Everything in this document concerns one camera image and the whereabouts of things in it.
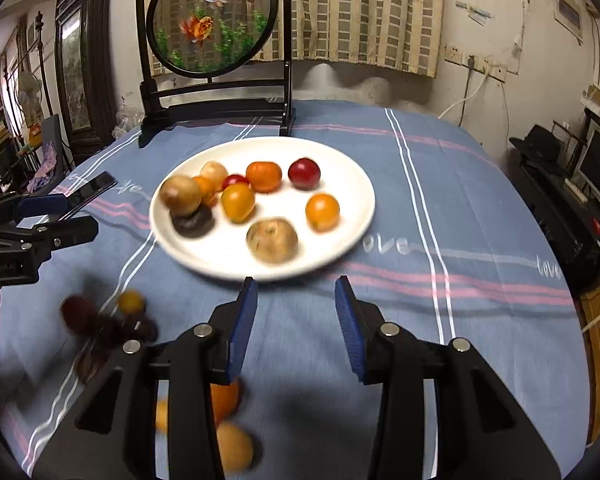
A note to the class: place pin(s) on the black smartphone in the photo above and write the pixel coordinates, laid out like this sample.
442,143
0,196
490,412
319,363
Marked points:
97,185

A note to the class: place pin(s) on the dark wooden framed panel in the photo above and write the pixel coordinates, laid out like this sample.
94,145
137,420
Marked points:
92,60

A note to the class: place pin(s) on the brownish yellow passionfruit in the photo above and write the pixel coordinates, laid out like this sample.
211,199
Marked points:
180,196

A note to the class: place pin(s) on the black computer desk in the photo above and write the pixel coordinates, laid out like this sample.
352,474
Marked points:
555,220

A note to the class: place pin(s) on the black hat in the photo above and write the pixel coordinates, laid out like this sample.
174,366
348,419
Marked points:
540,147

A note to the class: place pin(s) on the large orange tomato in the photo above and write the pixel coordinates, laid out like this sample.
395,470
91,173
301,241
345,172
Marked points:
226,402

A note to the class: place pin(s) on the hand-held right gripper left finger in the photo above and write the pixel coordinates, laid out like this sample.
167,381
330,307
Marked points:
242,330

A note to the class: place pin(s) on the white oval plate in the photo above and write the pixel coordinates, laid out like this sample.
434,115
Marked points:
345,185

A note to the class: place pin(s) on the framed wall picture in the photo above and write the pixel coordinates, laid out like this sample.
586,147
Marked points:
567,12

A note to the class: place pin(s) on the blue striped tablecloth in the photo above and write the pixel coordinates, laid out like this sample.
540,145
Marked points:
455,210

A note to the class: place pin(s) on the red plum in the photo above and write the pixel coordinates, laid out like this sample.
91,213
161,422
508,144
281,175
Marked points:
304,173

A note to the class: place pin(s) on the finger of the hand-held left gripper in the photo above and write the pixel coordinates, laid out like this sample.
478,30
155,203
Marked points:
42,203
70,232

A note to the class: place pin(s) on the pale beige apple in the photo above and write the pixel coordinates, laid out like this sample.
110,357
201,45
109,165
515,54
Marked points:
215,172

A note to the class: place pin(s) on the small yellow plum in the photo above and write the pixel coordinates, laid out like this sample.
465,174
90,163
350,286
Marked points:
130,302

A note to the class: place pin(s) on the large dark purple tomato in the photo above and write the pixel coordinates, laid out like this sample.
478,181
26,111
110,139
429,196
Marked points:
192,222

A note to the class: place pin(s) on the clear plastic bag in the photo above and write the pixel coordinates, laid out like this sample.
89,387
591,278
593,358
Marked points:
127,122

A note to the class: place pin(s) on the white plastic sheet heap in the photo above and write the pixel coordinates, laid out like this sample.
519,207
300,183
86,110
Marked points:
365,90

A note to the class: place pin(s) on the small speckled orange tomato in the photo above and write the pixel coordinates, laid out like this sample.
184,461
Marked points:
207,192

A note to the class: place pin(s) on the dark chair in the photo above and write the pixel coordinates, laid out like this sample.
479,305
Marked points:
55,130

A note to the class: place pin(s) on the beige brown apple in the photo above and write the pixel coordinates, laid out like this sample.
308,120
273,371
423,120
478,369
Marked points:
272,240

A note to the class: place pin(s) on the large dark red tomato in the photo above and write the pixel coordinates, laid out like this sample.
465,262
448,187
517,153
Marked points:
77,312

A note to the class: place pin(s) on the beige checked curtain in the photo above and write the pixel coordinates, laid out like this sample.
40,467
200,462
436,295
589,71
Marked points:
355,15

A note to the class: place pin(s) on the wide white wall socket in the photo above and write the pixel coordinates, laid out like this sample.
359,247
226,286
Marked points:
487,69

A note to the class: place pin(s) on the dark purple plum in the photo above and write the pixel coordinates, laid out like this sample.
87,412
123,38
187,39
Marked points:
145,329
109,332

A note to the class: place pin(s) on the round goldfish screen black stand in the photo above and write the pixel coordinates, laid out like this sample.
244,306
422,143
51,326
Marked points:
210,20

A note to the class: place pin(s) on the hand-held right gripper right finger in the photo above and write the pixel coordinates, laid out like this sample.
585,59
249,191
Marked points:
350,330

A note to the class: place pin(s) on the orange yellow tomato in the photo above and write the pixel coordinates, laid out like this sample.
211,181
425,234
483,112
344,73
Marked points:
238,203

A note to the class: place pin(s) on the white electric fan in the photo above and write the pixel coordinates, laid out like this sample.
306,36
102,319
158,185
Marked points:
29,87

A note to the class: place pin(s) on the mandarin orange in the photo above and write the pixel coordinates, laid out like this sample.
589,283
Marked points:
263,176
322,212

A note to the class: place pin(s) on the purple cloth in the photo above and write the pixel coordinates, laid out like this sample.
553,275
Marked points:
45,165

